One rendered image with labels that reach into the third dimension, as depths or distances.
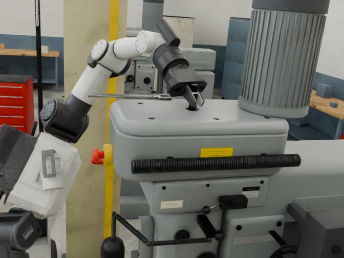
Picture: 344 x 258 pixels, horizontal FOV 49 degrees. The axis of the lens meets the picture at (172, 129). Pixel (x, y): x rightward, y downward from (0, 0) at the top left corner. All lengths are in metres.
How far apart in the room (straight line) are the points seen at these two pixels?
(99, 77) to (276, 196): 0.72
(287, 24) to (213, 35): 9.76
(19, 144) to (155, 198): 0.57
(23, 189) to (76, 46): 1.52
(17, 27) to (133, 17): 2.83
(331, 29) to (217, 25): 4.19
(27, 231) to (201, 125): 0.70
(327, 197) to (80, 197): 2.16
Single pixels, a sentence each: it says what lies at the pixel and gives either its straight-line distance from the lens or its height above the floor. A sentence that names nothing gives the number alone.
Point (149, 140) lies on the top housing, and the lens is 0.90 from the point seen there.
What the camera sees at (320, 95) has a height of 0.90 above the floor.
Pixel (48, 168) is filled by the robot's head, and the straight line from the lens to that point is 1.25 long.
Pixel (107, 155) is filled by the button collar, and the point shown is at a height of 1.77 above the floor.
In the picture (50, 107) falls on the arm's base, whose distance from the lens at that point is 1.39.
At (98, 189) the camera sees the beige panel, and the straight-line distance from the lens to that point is 3.03.
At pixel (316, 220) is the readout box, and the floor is 1.72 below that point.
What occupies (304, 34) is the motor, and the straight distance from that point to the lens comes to 1.04.
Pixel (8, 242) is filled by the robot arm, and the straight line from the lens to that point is 1.33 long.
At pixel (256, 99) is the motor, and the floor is 1.93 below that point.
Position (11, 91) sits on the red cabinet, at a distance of 5.61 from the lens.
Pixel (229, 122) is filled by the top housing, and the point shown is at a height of 1.89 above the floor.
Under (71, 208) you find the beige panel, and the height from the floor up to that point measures 0.60.
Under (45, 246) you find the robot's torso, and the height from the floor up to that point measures 1.10.
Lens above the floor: 2.16
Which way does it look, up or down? 18 degrees down
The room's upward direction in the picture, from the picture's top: 5 degrees clockwise
